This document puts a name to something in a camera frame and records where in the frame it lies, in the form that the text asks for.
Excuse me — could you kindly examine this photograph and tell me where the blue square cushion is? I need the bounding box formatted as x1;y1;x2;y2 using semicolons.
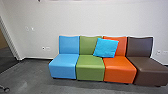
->
92;37;120;59

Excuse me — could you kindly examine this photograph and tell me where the green sofa seat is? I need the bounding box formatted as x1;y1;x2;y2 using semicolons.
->
75;35;106;82

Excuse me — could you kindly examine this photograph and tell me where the brown sofa seat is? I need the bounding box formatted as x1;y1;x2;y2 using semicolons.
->
125;36;168;88

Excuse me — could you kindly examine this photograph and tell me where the wooden door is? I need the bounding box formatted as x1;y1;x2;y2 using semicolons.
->
0;28;8;51

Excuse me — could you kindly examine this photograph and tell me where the orange sofa seat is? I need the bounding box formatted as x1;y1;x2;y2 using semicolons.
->
102;35;138;84

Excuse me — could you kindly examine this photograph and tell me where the blue sofa seat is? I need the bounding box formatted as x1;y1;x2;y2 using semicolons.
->
48;35;81;80

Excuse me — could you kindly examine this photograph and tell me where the white wall outlet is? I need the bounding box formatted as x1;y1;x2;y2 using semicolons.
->
156;49;168;56
41;45;51;51

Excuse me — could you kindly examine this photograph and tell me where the white wall switch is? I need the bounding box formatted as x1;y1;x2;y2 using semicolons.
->
25;26;35;32

